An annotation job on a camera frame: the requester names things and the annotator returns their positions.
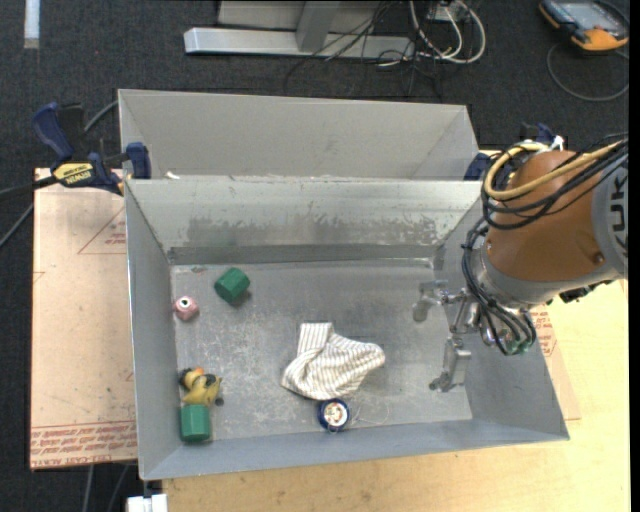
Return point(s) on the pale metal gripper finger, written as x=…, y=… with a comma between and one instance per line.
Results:
x=425, y=300
x=454, y=362

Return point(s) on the striped white cloth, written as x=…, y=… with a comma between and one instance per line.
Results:
x=330, y=365

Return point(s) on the grey metal bin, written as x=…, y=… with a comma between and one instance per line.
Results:
x=310, y=350

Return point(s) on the blue round yo-yo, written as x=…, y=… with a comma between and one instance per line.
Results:
x=334, y=415

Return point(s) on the green cylinder block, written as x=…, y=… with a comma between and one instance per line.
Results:
x=195, y=424
x=231, y=285

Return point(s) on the pink cylinder with hole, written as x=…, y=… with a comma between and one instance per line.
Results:
x=185, y=308

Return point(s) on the yellow toy duck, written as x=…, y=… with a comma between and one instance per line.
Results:
x=200, y=387

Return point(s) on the black cylinder on white bracket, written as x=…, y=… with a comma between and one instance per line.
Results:
x=585, y=292

